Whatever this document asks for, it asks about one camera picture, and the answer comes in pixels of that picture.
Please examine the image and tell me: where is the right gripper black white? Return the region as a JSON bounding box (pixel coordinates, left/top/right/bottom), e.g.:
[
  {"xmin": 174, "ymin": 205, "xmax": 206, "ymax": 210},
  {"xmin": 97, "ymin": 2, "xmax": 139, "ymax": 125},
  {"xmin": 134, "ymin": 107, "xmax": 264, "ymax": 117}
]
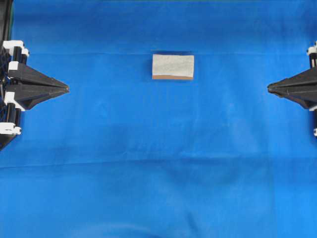
[{"xmin": 267, "ymin": 41, "xmax": 317, "ymax": 136}]

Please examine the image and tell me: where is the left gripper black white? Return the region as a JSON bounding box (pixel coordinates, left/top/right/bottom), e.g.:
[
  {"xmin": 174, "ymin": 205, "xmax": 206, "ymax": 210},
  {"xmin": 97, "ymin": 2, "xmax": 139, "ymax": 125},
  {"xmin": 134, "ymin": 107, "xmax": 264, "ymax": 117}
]
[{"xmin": 0, "ymin": 40, "xmax": 69, "ymax": 135}]

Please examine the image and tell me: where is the white and tan sponge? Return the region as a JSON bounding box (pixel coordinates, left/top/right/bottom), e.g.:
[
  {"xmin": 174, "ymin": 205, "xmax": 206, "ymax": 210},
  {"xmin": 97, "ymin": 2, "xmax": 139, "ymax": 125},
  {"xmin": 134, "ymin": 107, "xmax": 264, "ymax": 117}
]
[{"xmin": 152, "ymin": 54, "xmax": 194, "ymax": 80}]

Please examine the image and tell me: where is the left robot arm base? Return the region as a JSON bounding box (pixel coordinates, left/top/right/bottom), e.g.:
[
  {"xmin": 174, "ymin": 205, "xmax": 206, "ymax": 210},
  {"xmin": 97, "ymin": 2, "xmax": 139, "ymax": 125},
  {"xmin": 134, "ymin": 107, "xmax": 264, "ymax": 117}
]
[{"xmin": 0, "ymin": 0, "xmax": 15, "ymax": 152}]

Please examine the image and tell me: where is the blue table cloth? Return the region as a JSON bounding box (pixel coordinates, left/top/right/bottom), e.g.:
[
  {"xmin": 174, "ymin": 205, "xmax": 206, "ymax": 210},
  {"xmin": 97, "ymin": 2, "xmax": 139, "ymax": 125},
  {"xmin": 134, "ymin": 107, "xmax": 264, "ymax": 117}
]
[{"xmin": 0, "ymin": 0, "xmax": 317, "ymax": 238}]

